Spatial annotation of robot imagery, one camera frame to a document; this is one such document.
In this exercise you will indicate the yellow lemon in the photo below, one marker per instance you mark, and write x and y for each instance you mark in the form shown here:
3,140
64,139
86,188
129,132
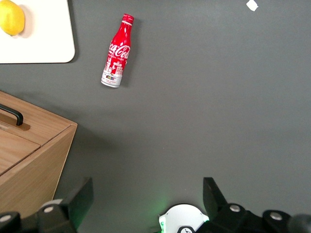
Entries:
11,17

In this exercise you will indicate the white rounded tray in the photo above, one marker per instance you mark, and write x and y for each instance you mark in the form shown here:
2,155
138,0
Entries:
48,36

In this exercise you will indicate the small white tape piece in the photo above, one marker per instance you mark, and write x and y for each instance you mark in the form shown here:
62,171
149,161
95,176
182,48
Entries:
252,4

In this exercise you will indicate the red coke bottle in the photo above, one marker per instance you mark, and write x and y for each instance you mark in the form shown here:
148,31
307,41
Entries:
117,53

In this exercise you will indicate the light wooden box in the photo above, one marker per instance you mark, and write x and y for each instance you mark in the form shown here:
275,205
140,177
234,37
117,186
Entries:
29,165

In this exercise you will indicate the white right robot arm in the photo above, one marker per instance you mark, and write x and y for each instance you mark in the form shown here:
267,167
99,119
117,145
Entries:
182,216

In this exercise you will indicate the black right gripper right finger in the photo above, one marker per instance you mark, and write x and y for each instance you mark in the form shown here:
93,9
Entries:
216,206

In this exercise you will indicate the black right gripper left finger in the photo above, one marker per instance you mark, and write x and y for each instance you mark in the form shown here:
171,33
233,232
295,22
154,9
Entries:
73,206

